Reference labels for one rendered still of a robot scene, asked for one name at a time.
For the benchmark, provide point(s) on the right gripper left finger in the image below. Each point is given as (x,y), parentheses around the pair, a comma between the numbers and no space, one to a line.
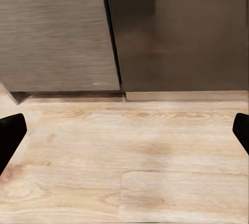
(12,131)

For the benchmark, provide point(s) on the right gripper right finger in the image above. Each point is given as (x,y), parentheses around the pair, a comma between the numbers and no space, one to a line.
(241,129)

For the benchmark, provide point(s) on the dishwasher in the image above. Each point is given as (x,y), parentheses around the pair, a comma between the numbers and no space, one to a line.
(58,47)

